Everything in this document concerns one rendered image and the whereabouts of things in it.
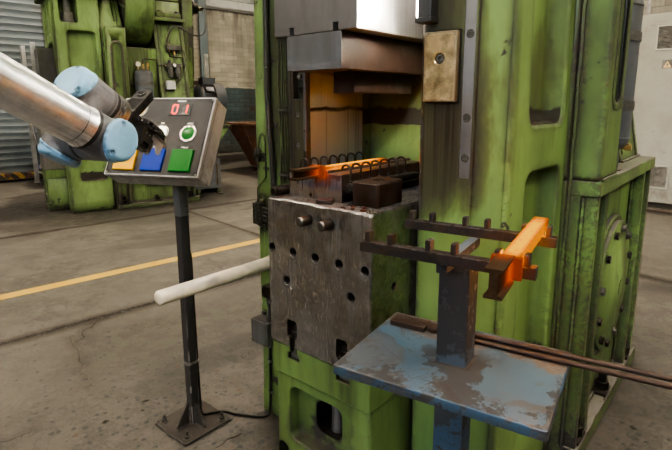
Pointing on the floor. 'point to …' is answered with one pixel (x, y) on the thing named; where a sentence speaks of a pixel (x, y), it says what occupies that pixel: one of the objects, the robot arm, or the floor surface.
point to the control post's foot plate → (185, 435)
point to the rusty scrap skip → (245, 134)
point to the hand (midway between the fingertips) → (162, 142)
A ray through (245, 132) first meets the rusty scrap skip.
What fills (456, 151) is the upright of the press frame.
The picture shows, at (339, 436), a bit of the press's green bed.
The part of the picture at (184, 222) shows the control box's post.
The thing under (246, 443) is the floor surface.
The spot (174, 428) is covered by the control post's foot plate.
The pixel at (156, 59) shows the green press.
